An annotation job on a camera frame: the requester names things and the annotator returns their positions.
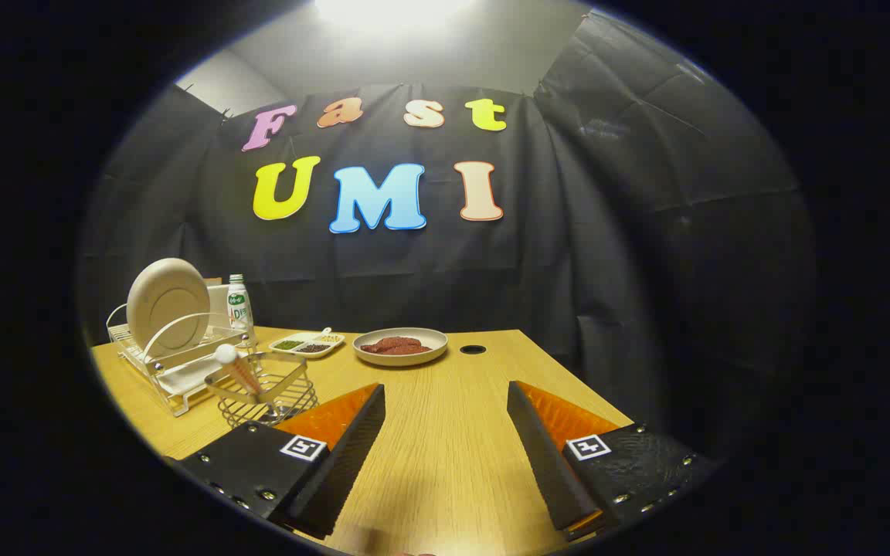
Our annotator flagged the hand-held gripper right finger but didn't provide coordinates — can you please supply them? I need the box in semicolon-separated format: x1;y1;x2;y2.
507;380;716;541

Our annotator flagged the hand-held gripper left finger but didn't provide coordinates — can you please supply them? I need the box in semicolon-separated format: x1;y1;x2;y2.
171;383;386;540

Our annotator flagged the metal wire basket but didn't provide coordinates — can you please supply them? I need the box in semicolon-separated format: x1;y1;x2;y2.
206;351;319;428

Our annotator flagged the white wire dish rack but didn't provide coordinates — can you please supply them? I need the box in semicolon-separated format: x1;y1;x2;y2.
106;303;256;418

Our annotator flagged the beige round plate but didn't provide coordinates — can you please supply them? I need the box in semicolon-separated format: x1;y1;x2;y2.
127;258;211;358

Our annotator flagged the white divided spice dish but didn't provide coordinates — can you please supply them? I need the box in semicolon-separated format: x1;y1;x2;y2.
269;327;346;360

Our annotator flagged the beige plate with meat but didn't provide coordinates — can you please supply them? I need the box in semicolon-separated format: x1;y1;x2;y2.
352;327;449;367

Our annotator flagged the white drip tray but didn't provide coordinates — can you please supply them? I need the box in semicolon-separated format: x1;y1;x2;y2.
155;351;229;398

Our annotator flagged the white bottle green label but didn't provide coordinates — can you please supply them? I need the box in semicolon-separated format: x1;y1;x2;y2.
226;273;254;334

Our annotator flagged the black backdrop cloth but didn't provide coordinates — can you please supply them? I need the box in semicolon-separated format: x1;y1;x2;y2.
78;8;817;464

